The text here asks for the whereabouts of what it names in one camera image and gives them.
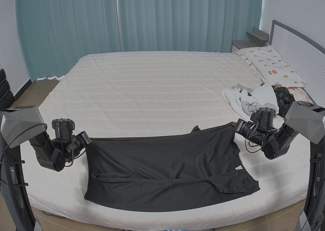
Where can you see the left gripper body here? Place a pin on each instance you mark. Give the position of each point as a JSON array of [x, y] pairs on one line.
[[80, 145]]

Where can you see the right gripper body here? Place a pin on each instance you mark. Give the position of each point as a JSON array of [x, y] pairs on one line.
[[246, 131]]

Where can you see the black T-shirt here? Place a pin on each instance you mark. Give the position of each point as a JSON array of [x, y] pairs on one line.
[[165, 158]]

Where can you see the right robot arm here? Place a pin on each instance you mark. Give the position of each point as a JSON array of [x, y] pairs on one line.
[[304, 120]]

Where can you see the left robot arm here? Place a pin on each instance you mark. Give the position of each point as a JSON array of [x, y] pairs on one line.
[[20, 123]]

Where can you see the pile of clothes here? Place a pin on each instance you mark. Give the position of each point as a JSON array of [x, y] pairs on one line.
[[264, 95]]

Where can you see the bed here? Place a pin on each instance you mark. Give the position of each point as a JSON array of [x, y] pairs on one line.
[[165, 85]]

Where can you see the black shiny garment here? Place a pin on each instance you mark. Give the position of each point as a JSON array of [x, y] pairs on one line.
[[281, 98]]

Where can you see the white printed pillow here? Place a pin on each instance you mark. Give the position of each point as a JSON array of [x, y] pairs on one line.
[[271, 64]]

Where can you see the grey bedside table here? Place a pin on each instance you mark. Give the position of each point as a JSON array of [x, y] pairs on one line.
[[241, 44]]

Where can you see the black chest of drawers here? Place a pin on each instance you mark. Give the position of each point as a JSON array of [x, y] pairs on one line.
[[6, 90]]

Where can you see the blue-green curtain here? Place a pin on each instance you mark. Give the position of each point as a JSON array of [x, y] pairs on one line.
[[68, 21], [190, 9]]

